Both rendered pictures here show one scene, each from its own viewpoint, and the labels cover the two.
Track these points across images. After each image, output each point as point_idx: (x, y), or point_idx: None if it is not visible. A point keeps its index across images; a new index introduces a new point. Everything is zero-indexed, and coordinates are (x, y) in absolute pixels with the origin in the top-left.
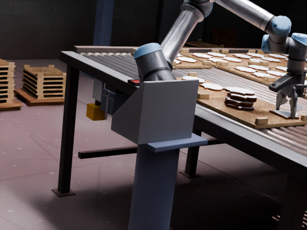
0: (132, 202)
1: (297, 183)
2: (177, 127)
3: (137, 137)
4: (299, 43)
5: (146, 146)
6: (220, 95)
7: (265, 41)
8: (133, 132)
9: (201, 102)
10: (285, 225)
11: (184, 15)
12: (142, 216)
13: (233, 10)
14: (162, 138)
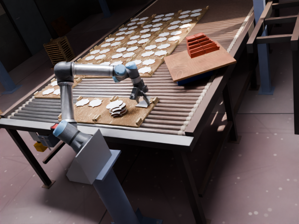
0: (102, 200)
1: (179, 151)
2: (103, 157)
3: (89, 181)
4: (131, 69)
5: (95, 180)
6: (104, 108)
7: (115, 78)
8: (85, 180)
9: (99, 123)
10: (182, 170)
11: (63, 90)
12: (112, 203)
13: (89, 74)
14: (100, 169)
